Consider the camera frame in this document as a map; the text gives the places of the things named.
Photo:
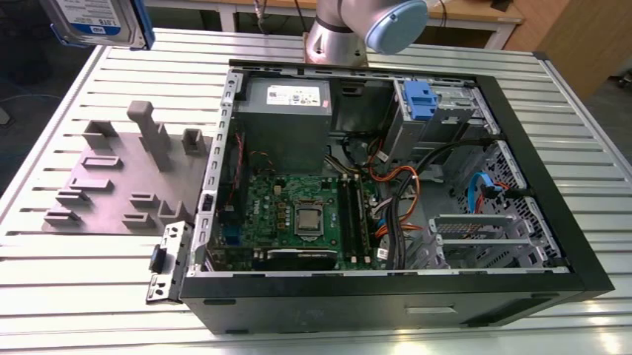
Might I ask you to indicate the hard disk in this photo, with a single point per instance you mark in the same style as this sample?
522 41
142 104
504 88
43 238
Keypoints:
94 22

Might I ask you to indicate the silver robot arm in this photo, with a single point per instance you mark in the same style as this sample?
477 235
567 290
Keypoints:
336 44

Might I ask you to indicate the green motherboard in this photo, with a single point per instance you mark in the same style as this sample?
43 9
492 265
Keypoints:
269 185

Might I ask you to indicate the grey power supply unit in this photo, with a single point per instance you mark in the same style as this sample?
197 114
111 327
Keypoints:
281 144

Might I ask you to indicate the silver CPU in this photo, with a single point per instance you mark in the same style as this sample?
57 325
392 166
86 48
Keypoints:
309 221

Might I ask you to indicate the black RAM slot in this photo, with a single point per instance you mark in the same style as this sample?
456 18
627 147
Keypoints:
349 222
364 222

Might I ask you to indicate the black case fan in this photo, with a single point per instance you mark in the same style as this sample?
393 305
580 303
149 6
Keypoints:
228 174

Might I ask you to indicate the black graphics card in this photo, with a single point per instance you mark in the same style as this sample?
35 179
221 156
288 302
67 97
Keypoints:
296 260

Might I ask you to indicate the silver drive cage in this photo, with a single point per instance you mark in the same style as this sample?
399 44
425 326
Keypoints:
420 137

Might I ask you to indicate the blue plastic drive latch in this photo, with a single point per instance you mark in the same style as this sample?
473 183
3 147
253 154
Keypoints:
420 100

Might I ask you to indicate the black PC case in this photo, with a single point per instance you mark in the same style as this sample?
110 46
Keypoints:
345 307

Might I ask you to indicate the grey parts rack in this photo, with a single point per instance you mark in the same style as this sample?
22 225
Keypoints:
123 192

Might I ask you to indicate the brown wooden cabinet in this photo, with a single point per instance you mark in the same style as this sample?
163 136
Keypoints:
583 37

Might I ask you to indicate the silver hinged case bracket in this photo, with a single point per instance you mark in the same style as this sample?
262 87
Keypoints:
175 236

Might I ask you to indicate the wooden desk white frame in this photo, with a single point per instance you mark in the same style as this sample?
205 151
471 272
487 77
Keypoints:
464 11

